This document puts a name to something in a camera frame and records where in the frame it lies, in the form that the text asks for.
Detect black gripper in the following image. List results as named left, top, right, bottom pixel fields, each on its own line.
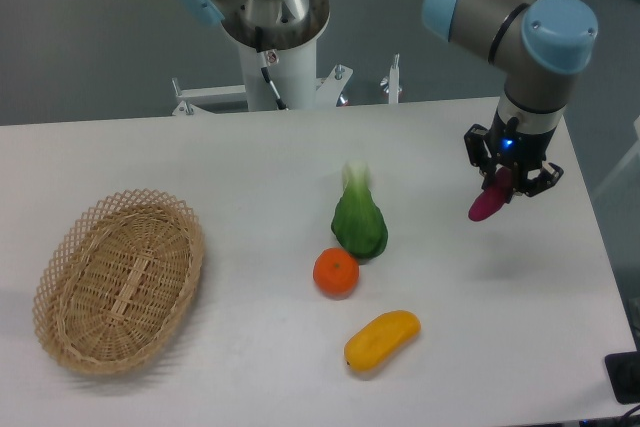
left=464, top=113, right=564, bottom=197

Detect purple sweet potato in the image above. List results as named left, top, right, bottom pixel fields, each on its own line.
left=468, top=168, right=513, bottom=222

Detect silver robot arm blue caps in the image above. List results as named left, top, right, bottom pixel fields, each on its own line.
left=179, top=0, right=598, bottom=197

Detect green bok choy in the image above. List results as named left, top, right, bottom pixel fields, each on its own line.
left=331, top=162, right=388, bottom=259

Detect orange tangerine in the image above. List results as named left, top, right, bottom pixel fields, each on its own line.
left=313, top=248, right=360, bottom=297

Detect yellow mango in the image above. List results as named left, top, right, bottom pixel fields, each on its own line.
left=343, top=310, right=421, bottom=373

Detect black device at table corner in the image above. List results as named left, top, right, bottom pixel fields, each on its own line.
left=604, top=351, right=639, bottom=405

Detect woven wicker basket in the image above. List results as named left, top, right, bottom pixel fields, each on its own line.
left=33, top=189, right=205, bottom=375

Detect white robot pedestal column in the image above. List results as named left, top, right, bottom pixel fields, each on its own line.
left=237, top=40, right=317, bottom=112

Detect black cable on pedestal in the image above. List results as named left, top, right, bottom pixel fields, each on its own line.
left=255, top=28, right=291, bottom=112

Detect white metal base frame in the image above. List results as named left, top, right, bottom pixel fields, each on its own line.
left=171, top=53, right=404, bottom=117

